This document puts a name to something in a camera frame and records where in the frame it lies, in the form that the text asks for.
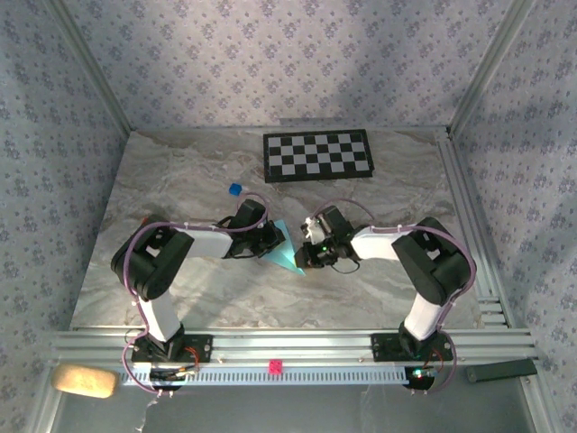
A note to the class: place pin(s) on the tan sponge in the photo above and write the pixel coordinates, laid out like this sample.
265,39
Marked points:
83,381

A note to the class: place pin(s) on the slanted aluminium corner post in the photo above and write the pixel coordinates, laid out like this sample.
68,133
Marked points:
93,67
488,67

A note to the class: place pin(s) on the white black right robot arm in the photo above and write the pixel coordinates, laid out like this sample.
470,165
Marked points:
435,266

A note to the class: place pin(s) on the long aluminium mounting rail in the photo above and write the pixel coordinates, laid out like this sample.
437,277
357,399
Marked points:
293,343

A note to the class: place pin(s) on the light blue paper sheet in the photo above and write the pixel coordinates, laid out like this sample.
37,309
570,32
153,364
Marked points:
284,257

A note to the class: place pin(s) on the small controller board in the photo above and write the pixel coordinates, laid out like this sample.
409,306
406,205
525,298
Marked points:
167,374
421,376

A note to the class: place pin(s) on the aluminium side rail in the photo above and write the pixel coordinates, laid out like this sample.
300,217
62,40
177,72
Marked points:
462,203

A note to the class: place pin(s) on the dark flat bar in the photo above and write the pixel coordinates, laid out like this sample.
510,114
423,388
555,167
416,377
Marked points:
500,371

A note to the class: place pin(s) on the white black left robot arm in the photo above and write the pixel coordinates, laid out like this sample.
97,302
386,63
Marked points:
149,266

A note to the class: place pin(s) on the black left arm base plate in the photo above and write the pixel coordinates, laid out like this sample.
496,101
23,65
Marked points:
198,349

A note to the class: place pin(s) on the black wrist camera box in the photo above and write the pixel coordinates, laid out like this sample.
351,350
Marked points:
250,214
336,221

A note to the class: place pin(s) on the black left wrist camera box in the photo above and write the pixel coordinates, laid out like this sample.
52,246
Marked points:
250,214

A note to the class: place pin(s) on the small pink block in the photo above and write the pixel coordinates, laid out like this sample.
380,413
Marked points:
276,367

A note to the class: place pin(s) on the small blue block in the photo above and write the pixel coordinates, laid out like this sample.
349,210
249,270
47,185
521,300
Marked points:
235,189

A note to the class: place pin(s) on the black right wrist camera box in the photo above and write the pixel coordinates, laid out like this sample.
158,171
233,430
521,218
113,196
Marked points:
336,221

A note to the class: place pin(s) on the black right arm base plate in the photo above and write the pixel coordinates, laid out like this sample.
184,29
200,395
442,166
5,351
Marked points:
383,347

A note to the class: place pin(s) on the black white checkerboard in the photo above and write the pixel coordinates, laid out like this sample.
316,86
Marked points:
315,155

